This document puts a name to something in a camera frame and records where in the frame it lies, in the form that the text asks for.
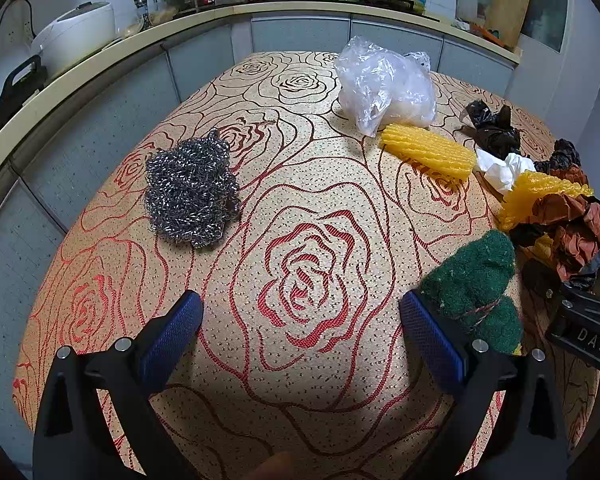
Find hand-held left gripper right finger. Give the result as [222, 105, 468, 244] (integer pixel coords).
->
[400, 290, 576, 480]

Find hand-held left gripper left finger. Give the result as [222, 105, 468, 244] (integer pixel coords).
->
[32, 290, 204, 480]

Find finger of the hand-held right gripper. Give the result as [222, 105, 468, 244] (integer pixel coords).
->
[522, 259, 564, 307]

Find brown wrapper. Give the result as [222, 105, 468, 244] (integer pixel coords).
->
[509, 191, 600, 288]

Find yellow green scouring sponge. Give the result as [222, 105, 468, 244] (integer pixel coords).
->
[419, 230, 524, 357]

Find yellow foam fruit net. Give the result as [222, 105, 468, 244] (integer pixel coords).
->
[378, 123, 477, 181]
[496, 169, 594, 232]

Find white tissue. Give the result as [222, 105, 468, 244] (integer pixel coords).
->
[474, 152, 537, 194]

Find small black plastic scrap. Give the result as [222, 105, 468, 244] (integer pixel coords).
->
[533, 138, 589, 187]

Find steel wool scrubber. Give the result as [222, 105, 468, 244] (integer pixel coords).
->
[143, 128, 242, 249]

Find black plastic bag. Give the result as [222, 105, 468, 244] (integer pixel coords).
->
[459, 100, 524, 159]

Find clear plastic bag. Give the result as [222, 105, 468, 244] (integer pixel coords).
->
[333, 35, 437, 137]

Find rose patterned tablecloth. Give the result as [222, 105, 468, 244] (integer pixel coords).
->
[12, 51, 600, 480]

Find grey base cabinets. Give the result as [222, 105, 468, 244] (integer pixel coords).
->
[0, 14, 514, 413]

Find orange kitchen tool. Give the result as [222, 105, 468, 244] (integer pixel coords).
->
[471, 24, 507, 47]

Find wooden cutting board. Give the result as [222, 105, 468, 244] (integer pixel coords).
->
[484, 0, 534, 50]

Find white plastic jug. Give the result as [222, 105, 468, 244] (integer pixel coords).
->
[454, 0, 479, 24]

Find black countertop appliance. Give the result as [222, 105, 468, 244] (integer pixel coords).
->
[0, 54, 47, 134]

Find beige kitchen countertop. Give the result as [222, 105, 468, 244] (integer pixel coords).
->
[0, 0, 522, 213]

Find white rice cooker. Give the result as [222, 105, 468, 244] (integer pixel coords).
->
[31, 1, 117, 79]

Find black gas cooktop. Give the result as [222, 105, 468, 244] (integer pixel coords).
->
[325, 0, 442, 24]

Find black seasoning grinder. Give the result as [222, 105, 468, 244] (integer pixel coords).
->
[131, 0, 151, 34]

